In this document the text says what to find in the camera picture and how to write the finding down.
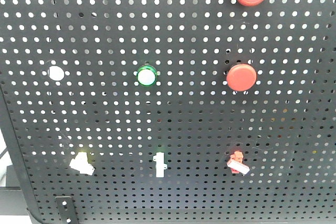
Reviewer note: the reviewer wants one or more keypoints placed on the yellow-lit toggle switch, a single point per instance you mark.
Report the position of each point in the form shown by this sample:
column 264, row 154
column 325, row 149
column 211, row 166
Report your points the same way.
column 80, row 163

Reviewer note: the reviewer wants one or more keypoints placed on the red toggle switch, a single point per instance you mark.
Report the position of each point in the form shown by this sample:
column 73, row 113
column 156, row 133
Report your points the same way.
column 236, row 164

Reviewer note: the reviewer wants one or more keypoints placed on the black left pegboard clamp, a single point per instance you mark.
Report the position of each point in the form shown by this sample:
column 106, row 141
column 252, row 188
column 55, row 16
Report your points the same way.
column 66, row 209

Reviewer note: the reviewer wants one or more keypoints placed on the black perforated pegboard panel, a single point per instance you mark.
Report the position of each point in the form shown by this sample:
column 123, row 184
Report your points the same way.
column 68, row 85

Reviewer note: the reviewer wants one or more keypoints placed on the lower red push button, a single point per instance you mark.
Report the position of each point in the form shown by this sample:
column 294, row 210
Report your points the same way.
column 241, row 77

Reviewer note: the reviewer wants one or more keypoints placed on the green ringed white push button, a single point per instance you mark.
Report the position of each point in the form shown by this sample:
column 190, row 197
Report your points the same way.
column 146, row 75

